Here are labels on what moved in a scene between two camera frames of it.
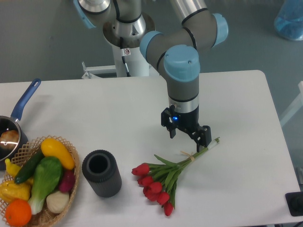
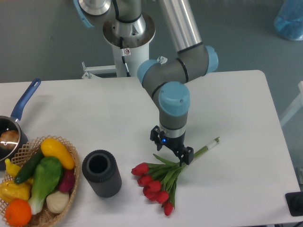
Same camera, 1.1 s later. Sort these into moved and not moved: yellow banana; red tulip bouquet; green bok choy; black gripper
Moved: black gripper
Not moved: red tulip bouquet; yellow banana; green bok choy
